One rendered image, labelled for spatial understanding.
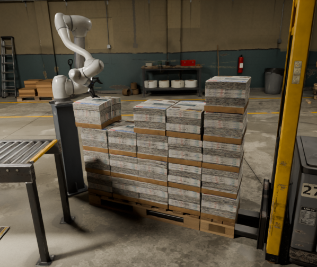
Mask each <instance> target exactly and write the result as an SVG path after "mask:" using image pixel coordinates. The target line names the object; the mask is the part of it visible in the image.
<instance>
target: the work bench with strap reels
mask: <svg viewBox="0 0 317 267"><path fill-rule="evenodd" d="M180 62H181V65H176V66H166V65H162V67H161V70H190V69H197V80H192V79H190V80H185V81H183V80H173V81H171V85H170V84H169V81H167V80H162V81H159V86H158V85H157V81H155V80H149V81H146V77H145V71H146V70H160V67H158V65H157V66H147V67H145V66H142V67H141V69H142V79H143V98H145V94H146V91H165V90H197V93H199V96H198V97H201V68H202V66H197V65H196V61H195V60H181V61H180ZM198 90H199V92H198Z"/></svg>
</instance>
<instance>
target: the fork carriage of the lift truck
mask: <svg viewBox="0 0 317 267"><path fill-rule="evenodd" d="M268 199H269V179H268V180H266V179H264V180H263V189H262V199H261V208H260V219H259V229H258V239H257V249H260V250H263V248H264V243H265V234H266V225H267V217H268Z"/></svg>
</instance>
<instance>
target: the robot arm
mask: <svg viewBox="0 0 317 267"><path fill-rule="evenodd" d="M55 27H56V30H57V32H58V34H59V35H60V37H61V39H62V41H63V43H64V44H65V46H66V47H67V48H68V49H70V50H72V51H74V68H75V69H71V70H70V71H69V77H70V79H68V78H67V77H66V76H64V75H58V76H55V77H54V79H53V81H52V92H53V95H54V100H52V101H49V104H55V105H62V104H70V103H74V101H71V100H70V95H72V94H82V93H86V92H89V94H90V95H91V97H92V98H95V97H97V98H100V97H99V96H97V95H95V92H94V88H93V87H94V83H95V82H98V83H99V84H103V83H101V82H100V80H99V78H98V77H94V76H95V75H97V74H99V73H100V72H101V71H102V70H103V68H104V64H103V62H102V61H101V60H99V59H94V58H93V57H92V56H91V54H90V53H89V52H88V51H86V50H85V37H86V34H87V32H88V31H90V30H91V28H92V23H91V20H90V19H88V18H86V17H84V16H79V15H65V14H63V13H57V14H56V15H55ZM70 31H71V32H72V34H73V36H74V43H72V42H71V39H70V33H69V32H70ZM85 59H86V61H85ZM90 78H91V79H90ZM93 79H96V80H94V81H92V80H93Z"/></svg>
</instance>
